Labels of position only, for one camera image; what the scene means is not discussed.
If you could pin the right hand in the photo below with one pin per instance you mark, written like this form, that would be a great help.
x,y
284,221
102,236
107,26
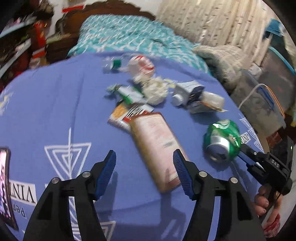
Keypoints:
x,y
272,225

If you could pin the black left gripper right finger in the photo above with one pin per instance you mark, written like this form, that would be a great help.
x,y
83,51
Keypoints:
x,y
237,217

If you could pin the clear plastic bottle green cap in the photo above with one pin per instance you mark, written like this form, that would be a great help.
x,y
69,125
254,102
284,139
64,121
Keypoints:
x,y
112,64

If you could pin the white pill bottle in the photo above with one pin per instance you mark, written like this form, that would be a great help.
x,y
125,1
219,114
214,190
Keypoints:
x,y
179,97

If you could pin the red white barcode wrapper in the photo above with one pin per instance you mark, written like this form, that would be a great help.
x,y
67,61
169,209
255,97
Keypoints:
x,y
123,113

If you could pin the red white plastic bag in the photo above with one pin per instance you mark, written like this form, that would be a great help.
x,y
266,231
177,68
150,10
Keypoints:
x,y
139,66

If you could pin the teal patterned quilt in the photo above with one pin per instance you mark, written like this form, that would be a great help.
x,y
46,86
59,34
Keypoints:
x,y
138,34

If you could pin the green white wrapper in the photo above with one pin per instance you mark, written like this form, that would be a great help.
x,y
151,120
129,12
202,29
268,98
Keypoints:
x,y
128,94

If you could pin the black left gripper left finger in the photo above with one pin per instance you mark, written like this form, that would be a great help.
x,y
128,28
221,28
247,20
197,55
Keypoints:
x,y
50,219

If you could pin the carved wooden headboard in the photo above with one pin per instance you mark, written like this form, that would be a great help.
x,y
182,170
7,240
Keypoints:
x,y
71,28

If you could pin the checkered grey pillow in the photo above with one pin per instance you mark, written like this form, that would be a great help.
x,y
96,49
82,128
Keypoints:
x,y
225,63

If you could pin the beige leaf curtain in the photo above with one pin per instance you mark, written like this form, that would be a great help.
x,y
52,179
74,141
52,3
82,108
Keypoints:
x,y
224,22

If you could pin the grey storage box teal lid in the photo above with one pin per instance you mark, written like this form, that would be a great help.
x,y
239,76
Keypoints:
x,y
278,71

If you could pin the white sauce pouch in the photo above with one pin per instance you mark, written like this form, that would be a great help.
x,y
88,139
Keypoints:
x,y
207,102

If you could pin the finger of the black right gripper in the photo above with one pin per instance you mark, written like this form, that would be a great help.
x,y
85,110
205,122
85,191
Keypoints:
x,y
247,150
246,159

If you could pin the clear storage box blue handle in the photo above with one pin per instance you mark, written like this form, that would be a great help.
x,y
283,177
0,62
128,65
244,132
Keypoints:
x,y
257,104

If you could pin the navy blue carton box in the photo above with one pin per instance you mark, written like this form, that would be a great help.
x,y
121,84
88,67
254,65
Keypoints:
x,y
193,87

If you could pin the crushed green soda can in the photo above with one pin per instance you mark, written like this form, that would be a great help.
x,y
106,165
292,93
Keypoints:
x,y
222,141

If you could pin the white tissue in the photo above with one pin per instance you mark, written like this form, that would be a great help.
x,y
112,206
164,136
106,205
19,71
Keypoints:
x,y
155,89

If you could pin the cluttered metal shelf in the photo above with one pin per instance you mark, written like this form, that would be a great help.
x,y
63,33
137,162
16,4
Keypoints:
x,y
25,25

